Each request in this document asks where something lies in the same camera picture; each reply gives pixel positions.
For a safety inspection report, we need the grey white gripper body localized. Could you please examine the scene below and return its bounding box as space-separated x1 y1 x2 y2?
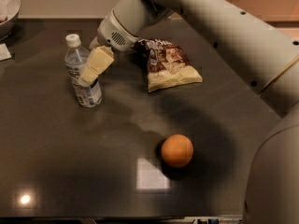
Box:
97 9 139 51

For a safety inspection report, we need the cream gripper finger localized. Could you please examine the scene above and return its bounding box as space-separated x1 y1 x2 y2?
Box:
90 37 102 50
78 46 114 87

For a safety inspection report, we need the clear plastic water bottle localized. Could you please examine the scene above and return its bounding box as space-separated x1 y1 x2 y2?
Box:
64 33 103 109

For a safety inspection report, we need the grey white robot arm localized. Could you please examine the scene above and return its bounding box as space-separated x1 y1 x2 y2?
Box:
82 0 298 224

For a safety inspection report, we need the brown and cream chip bag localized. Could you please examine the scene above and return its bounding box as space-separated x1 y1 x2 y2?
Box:
134 39 203 92

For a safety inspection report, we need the white paper card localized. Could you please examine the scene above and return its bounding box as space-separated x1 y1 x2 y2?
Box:
0 44 11 61

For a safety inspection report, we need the grey metal bowl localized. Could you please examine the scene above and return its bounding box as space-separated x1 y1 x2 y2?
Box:
0 0 21 40

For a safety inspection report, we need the orange fruit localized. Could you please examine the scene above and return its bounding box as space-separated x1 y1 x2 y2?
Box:
161 134 193 168

